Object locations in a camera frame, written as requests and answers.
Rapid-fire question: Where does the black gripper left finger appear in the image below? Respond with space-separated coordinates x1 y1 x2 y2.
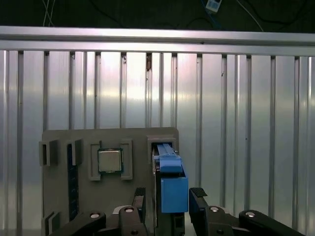
58 187 148 236

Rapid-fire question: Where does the dark RAM stick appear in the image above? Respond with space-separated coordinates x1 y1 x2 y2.
66 144 80 221

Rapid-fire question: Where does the silver CPU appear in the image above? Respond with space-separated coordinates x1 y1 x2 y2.
97 147 123 174

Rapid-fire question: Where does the white device with blue label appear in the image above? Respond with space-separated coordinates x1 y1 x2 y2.
206 0 223 13

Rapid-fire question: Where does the grey parts rack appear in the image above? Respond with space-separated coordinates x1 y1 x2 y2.
38 127 180 236

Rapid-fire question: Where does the white floor cable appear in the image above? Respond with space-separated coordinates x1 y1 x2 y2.
236 0 264 32
42 0 57 27

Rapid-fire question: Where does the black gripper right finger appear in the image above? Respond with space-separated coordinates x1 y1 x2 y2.
189 187 306 236

